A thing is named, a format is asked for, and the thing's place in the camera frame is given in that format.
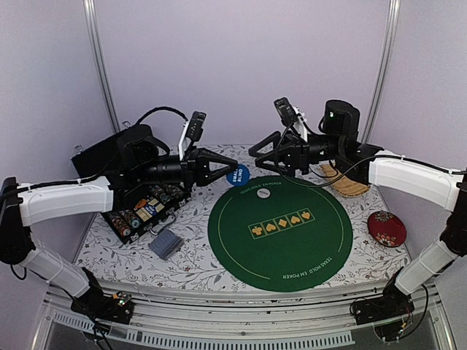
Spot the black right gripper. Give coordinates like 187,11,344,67
249,130,344,178

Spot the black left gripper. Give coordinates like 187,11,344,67
136,145,239,193

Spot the blue small blind button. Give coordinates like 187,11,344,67
226,164,250,187

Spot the white dealer button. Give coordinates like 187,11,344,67
257,188,271,199

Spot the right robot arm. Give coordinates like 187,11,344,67
249,98,466,318

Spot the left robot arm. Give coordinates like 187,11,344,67
1,112,238,316

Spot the poker chip row right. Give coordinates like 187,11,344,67
150,184,184,204

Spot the poker chip row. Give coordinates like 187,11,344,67
108,212,131,237
150,184,184,204
118,210,141,229

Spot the blue playing card deck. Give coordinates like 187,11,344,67
134,198,165,222

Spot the black poker chip case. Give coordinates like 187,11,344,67
72,124,190,244

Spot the round woven bamboo tray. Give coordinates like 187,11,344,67
320,164,371,198

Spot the round green poker mat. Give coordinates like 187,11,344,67
207,176,353,292

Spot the grey card stack holder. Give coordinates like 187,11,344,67
149,229,183,260

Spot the poker chip row middle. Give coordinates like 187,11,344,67
118,210,141,229

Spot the poker chip row left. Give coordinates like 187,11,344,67
108,212,131,237

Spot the red floral round box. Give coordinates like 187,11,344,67
367,211,407,248

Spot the floral patterned tablecloth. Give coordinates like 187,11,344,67
76,145,410,292

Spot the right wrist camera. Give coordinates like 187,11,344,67
273,97,308,141

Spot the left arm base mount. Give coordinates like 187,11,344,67
71,288,134,324

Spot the aluminium front rail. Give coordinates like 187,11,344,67
32,281,456,349

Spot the right aluminium frame post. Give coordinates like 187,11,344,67
361,0,401,143

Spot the aluminium frame post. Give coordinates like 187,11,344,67
361,0,401,143
82,0,120,133

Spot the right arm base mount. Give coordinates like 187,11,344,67
350,292,414,325

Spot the left aluminium frame post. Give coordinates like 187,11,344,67
82,0,120,133

